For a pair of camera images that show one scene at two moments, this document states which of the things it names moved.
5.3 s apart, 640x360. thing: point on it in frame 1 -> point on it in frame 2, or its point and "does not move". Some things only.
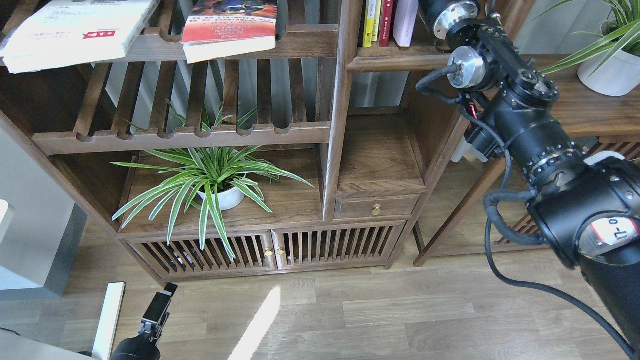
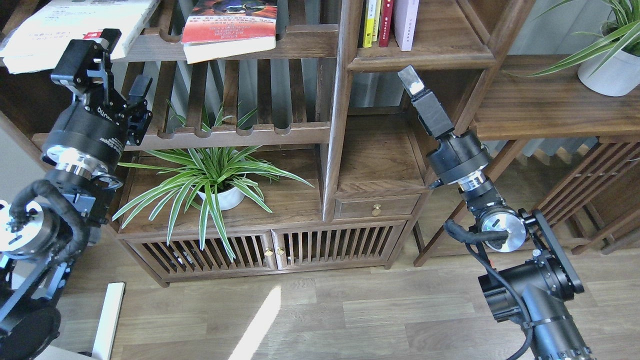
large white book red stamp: x=64 y=32 does not move
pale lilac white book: x=405 y=22 does not move
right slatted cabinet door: x=335 y=246 does not move
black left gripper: x=143 y=346 -> x=90 y=136
